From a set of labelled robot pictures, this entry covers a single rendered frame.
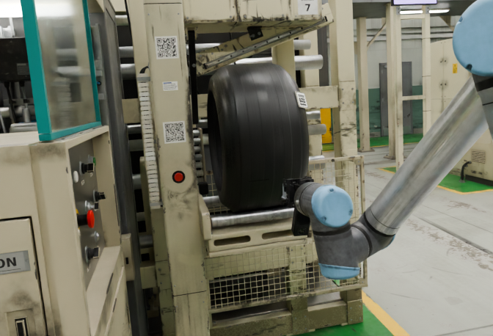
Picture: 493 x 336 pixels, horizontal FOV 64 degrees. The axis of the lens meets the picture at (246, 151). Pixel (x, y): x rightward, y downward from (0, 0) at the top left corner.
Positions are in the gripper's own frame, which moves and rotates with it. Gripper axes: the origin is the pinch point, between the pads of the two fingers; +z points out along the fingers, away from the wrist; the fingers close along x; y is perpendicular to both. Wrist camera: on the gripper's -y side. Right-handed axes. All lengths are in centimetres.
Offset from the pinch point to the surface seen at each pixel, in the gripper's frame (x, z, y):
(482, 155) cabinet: -368, 328, -21
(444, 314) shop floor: -114, 85, -90
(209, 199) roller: 20.1, 45.5, -3.1
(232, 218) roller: 15.2, 17.4, -7.3
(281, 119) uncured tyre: -1.1, 2.6, 25.2
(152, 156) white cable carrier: 40.8, 23.3, 17.0
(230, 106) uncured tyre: 14.3, 5.8, 30.9
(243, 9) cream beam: -1, 41, 74
